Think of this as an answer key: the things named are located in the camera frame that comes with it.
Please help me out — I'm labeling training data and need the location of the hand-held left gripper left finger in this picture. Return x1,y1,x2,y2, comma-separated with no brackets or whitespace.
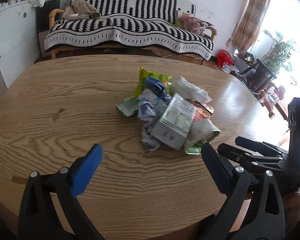
19,144,104,240

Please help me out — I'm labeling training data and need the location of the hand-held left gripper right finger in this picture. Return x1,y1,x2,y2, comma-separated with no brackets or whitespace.
197,142,285,240

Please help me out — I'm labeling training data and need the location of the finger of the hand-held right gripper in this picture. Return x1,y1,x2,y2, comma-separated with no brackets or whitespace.
217,143,288,175
235,136,290,157

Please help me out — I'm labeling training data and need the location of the small green packet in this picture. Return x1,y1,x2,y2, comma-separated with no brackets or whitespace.
186,142,207,155

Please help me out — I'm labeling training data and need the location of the grey white paper wrapper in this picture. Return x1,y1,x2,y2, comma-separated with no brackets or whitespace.
184,119,221,153

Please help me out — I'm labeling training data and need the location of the red snack wrapper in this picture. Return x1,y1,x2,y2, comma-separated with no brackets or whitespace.
190,100,214,122

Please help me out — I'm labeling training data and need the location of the green white carton box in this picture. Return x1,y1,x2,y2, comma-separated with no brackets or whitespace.
150,93,197,151

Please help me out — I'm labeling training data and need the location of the grey paper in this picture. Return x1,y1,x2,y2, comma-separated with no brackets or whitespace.
141,122,163,154

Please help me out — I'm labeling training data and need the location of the light green wrapper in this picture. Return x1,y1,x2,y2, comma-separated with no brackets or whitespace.
116,96,141,117

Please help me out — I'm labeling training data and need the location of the blue white paper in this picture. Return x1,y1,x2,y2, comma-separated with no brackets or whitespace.
137,99,157,123

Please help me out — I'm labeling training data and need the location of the white plastic bag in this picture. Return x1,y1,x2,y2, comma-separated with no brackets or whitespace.
169,76,212,103

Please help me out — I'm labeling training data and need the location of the blue wrapper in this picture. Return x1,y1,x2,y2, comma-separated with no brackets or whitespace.
144,78,173,103

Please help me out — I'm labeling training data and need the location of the yellow green snack wrapper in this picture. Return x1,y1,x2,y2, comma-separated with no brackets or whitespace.
135,67,172,98

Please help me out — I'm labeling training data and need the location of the red ride-on toy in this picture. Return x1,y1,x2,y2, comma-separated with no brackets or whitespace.
258,85,287,118

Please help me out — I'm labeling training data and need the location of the dark wooden chair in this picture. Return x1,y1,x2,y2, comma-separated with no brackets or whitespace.
229,58,278,91

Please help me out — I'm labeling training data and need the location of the green potted plant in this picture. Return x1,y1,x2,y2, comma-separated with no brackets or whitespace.
261,31,299,73

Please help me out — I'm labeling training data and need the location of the red plastic bag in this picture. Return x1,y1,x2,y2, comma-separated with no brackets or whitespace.
216,49,234,67

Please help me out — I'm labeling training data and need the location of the brown curtain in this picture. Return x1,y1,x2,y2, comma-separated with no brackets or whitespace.
232,0,274,52

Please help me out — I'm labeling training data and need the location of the pink stuffed toy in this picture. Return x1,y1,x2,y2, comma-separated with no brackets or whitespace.
179,13,214,36

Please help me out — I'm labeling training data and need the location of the white cabinet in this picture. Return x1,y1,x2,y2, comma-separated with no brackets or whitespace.
0,1,50,88

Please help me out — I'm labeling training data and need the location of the sofa with striped blanket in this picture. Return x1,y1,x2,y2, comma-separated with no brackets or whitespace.
44,0,214,60

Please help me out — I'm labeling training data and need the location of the wooden sofa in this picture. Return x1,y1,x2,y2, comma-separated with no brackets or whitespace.
48,8,218,67

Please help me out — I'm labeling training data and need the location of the black box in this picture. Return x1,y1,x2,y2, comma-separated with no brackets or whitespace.
35,0,61,34

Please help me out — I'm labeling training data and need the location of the brown plush toy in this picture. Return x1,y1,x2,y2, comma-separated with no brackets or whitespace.
61,0,101,21

